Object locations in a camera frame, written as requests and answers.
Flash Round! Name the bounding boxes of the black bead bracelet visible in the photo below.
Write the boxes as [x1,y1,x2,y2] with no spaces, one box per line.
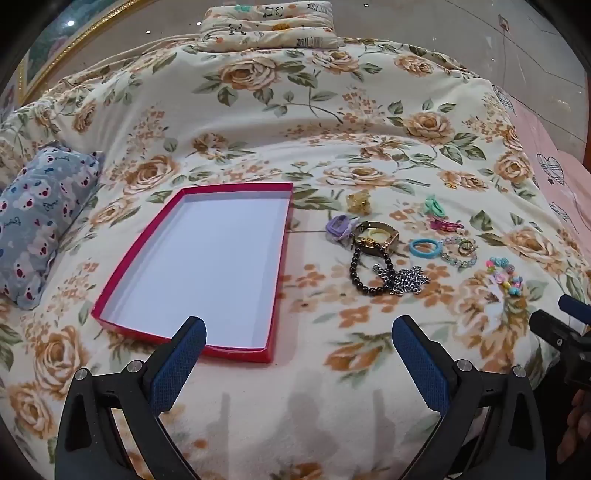
[349,244,398,296]

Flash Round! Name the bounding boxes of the amber hair claw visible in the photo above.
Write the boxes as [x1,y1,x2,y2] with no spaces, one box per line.
[346,189,373,216]

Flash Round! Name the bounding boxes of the pink heart print sheet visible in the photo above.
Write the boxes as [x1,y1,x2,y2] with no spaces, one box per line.
[492,85,591,252]

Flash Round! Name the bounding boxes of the colourful bead bracelet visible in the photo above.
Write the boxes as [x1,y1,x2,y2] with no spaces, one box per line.
[484,258,525,297]

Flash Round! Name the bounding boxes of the person's right hand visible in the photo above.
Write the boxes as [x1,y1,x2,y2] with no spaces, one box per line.
[556,389,591,468]

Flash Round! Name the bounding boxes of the gold trimmed headboard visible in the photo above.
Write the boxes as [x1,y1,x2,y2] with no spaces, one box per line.
[17,0,155,108]

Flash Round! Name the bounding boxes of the gold wristwatch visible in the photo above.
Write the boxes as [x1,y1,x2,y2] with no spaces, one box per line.
[353,220,400,256]

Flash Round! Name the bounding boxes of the folded cartoon print quilt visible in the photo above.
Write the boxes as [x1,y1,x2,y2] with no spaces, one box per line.
[198,0,343,52]

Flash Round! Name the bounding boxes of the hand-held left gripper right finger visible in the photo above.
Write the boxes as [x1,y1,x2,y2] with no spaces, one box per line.
[392,315,548,480]

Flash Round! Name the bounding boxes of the mint green hair clip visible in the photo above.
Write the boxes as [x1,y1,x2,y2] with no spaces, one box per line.
[423,194,448,219]

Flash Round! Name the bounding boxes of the blue bear print pillow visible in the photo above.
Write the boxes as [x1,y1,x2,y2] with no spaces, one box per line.
[0,141,105,310]

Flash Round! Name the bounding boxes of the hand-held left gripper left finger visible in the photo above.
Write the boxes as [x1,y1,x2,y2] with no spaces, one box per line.
[54,316,208,480]

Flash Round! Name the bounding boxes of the silver chain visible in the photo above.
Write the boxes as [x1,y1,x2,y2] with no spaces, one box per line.
[373,264,430,296]

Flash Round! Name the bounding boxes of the purple hair tie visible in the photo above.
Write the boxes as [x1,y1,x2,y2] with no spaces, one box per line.
[325,215,359,243]

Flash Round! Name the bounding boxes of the red shallow cardboard box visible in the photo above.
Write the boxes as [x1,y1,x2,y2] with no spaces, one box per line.
[90,182,295,364]

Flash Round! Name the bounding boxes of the blue hair ring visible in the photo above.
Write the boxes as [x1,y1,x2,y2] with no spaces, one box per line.
[409,237,444,260]

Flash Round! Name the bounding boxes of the pink hair clip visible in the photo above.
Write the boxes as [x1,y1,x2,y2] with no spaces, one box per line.
[429,218,467,233]

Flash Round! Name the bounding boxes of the clear crystal bead bracelet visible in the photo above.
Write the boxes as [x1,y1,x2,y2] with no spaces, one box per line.
[438,237,477,269]

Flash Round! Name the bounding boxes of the floral cream blanket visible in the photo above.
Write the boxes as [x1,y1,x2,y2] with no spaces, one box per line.
[0,34,583,480]

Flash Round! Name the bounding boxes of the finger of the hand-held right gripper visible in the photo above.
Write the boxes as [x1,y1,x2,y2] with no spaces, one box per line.
[529,311,583,357]
[558,294,591,326]

